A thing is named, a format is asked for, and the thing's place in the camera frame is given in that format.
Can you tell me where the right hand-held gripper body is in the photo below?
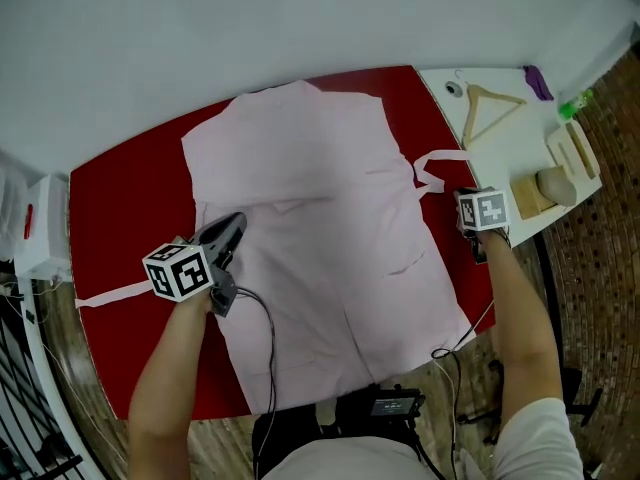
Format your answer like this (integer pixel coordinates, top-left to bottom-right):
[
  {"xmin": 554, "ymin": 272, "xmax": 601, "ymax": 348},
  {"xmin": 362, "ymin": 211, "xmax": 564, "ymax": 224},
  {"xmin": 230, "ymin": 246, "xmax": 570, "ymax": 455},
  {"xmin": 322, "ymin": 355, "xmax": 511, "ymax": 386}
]
[{"xmin": 453, "ymin": 186, "xmax": 514, "ymax": 265}]

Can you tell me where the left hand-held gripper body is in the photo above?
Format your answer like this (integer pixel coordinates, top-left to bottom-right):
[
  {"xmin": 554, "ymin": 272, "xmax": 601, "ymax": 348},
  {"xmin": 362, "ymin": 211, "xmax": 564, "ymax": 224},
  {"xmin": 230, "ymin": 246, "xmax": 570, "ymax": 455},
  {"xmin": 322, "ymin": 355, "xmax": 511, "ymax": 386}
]
[{"xmin": 142, "ymin": 211, "xmax": 249, "ymax": 318}]

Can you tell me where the pink robe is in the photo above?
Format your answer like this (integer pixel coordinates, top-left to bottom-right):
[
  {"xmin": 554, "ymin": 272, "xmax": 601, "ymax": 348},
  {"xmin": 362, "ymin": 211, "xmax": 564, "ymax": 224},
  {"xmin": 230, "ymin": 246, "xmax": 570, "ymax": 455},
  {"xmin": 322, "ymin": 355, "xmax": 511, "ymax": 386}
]
[{"xmin": 179, "ymin": 80, "xmax": 477, "ymax": 415}]

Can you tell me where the person's right forearm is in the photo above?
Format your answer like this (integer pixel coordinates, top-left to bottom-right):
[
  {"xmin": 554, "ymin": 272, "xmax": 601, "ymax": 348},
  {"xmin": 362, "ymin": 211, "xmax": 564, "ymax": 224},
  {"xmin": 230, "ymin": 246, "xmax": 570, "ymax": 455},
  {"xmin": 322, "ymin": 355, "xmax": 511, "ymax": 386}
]
[{"xmin": 477, "ymin": 232, "xmax": 567, "ymax": 422}]

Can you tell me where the person's left forearm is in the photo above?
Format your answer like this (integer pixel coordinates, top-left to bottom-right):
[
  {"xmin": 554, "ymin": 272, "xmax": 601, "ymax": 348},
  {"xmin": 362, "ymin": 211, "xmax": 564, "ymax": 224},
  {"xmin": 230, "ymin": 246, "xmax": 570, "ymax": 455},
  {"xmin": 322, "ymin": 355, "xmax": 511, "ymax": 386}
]
[{"xmin": 128, "ymin": 292, "xmax": 219, "ymax": 480}]

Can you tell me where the light wooden box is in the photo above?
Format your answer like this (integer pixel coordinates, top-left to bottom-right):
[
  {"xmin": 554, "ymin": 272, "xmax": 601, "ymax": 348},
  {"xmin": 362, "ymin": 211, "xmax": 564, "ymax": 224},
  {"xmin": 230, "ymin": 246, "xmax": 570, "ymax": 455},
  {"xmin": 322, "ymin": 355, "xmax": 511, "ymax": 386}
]
[{"xmin": 510, "ymin": 172, "xmax": 561, "ymax": 222}]

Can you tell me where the white side table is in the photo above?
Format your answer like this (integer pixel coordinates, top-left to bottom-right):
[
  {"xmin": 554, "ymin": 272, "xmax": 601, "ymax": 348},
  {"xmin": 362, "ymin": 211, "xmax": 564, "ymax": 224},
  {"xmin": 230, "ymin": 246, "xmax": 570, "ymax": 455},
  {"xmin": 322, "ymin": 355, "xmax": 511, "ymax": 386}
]
[{"xmin": 418, "ymin": 67, "xmax": 604, "ymax": 248}]

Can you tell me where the red tablecloth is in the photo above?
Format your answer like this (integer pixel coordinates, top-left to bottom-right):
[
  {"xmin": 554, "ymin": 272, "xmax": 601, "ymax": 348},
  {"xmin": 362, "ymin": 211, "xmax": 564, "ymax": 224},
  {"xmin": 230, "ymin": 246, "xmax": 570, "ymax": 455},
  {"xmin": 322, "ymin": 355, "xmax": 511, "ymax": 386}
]
[{"xmin": 68, "ymin": 65, "xmax": 497, "ymax": 422}]

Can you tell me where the wooden clothes hanger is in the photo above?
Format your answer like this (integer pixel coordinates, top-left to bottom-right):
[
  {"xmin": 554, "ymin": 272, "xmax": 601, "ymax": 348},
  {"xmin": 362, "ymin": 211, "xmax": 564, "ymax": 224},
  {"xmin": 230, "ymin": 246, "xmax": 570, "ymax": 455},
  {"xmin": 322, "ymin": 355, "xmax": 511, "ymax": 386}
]
[{"xmin": 453, "ymin": 70, "xmax": 529, "ymax": 150}]

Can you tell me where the green plastic bottle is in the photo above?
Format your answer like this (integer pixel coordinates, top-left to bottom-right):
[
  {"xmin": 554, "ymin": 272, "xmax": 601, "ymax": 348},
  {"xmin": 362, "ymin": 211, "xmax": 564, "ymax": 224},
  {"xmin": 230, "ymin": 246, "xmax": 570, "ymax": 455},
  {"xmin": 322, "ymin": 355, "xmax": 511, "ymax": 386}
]
[{"xmin": 558, "ymin": 89, "xmax": 595, "ymax": 119}]

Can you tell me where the purple cloth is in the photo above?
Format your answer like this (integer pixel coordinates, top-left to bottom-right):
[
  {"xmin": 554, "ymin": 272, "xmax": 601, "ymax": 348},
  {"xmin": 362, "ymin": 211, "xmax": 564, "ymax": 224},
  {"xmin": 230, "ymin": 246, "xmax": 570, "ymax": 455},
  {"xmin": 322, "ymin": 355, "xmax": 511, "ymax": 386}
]
[{"xmin": 522, "ymin": 64, "xmax": 555, "ymax": 102}]

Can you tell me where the white water dispenser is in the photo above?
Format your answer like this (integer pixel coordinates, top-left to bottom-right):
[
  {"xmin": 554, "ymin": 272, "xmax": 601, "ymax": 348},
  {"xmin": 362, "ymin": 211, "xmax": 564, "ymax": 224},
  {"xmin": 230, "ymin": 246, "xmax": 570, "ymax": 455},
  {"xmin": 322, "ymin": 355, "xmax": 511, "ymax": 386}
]
[{"xmin": 14, "ymin": 172, "xmax": 71, "ymax": 279}]

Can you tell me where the black metal railing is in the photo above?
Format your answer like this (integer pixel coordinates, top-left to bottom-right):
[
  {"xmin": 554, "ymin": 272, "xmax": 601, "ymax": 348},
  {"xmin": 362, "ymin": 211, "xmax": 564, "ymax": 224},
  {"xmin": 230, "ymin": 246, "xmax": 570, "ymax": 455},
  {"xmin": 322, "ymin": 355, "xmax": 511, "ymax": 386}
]
[{"xmin": 0, "ymin": 287, "xmax": 84, "ymax": 480}]

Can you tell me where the black device with screen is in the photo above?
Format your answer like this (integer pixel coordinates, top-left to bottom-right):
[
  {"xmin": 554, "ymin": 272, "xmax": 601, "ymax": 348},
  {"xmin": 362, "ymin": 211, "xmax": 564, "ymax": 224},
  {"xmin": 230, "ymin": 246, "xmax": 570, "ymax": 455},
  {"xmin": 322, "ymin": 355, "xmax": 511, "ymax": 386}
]
[{"xmin": 369, "ymin": 388, "xmax": 426, "ymax": 418}]

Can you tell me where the person's white shirt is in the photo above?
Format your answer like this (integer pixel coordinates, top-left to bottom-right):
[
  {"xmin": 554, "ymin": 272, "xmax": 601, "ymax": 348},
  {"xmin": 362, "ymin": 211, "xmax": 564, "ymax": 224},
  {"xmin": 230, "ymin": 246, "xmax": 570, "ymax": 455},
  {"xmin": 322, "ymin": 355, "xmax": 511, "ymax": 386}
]
[{"xmin": 269, "ymin": 397, "xmax": 586, "ymax": 480}]

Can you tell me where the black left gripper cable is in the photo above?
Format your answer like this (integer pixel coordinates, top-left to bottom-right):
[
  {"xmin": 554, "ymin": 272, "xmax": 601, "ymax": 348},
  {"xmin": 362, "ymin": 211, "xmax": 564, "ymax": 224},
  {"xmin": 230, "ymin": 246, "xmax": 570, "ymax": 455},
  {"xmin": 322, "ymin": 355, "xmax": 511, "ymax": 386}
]
[{"xmin": 234, "ymin": 287, "xmax": 279, "ymax": 415}]

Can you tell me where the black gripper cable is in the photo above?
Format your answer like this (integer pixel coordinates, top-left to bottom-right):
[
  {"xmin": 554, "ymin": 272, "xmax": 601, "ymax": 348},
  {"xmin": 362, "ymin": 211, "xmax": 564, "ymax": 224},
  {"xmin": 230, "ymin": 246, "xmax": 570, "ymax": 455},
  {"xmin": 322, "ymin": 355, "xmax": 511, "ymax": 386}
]
[
  {"xmin": 234, "ymin": 287, "xmax": 279, "ymax": 415},
  {"xmin": 430, "ymin": 297, "xmax": 496, "ymax": 452}
]

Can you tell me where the white floor cable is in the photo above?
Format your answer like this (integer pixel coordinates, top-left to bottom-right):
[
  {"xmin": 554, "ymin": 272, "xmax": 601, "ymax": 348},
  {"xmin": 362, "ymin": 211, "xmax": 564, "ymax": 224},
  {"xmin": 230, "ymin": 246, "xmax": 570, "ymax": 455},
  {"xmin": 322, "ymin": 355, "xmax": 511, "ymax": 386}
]
[{"xmin": 42, "ymin": 340, "xmax": 126, "ymax": 464}]

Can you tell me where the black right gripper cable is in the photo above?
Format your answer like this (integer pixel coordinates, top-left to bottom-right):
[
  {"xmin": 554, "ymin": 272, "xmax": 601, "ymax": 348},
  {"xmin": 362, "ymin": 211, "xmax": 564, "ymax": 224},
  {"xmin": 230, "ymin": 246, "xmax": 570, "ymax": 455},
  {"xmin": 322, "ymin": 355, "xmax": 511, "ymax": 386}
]
[{"xmin": 430, "ymin": 297, "xmax": 496, "ymax": 452}]

